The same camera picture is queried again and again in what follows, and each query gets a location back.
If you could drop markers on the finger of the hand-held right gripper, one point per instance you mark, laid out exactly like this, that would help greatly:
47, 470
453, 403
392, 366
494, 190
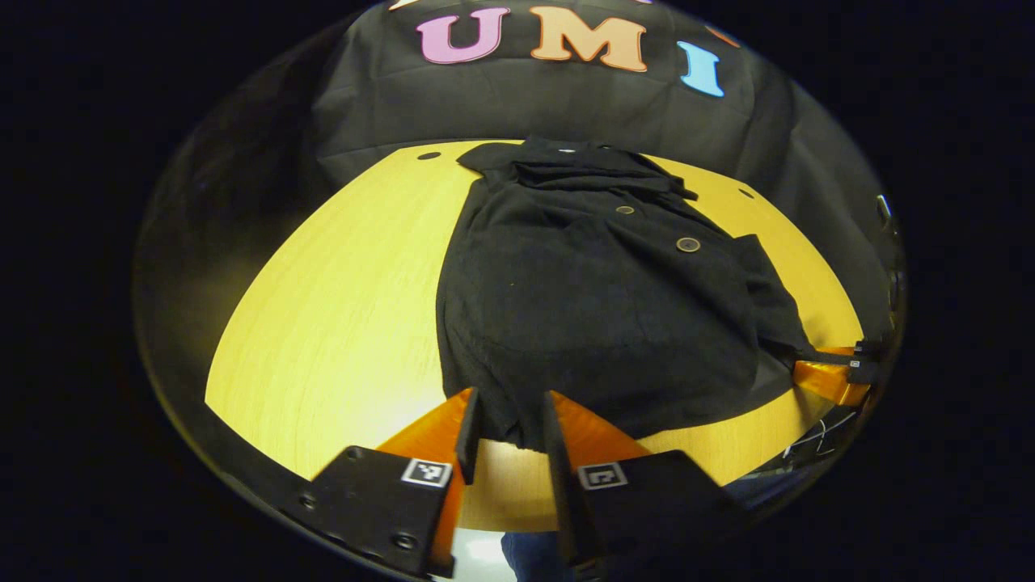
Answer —
833, 380

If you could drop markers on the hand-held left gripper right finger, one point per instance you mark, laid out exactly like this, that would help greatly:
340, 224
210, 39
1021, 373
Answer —
556, 453

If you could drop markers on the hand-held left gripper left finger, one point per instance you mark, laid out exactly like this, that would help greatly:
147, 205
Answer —
467, 436

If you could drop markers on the black garment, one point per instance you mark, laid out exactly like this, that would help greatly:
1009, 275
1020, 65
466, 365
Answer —
598, 323

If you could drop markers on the black backdrop cloth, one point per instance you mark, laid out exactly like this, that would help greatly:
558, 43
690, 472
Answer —
566, 105

